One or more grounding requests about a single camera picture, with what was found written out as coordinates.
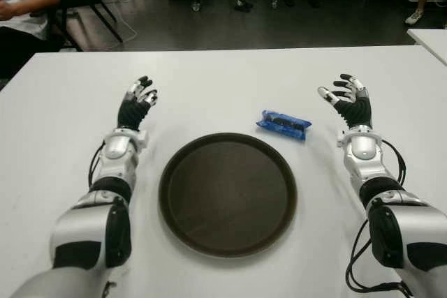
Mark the blue Oreo cookie pack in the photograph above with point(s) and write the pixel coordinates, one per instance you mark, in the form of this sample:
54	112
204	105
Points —
283	125

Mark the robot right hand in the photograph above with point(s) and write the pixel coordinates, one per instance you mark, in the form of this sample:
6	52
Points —
356	111

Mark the round brown tray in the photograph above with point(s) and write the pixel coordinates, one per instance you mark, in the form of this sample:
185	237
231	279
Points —
227	193

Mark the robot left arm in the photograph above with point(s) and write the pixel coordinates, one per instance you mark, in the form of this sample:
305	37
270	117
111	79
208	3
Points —
80	228

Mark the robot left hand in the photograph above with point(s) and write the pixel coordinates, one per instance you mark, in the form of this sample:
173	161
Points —
132	113

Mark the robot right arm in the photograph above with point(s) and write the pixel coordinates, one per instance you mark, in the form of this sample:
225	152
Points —
412	221

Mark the white side table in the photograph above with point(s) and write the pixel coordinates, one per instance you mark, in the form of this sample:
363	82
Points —
431	41

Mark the seated person in white shirt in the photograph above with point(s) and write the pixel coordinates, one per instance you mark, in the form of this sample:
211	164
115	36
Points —
21	5

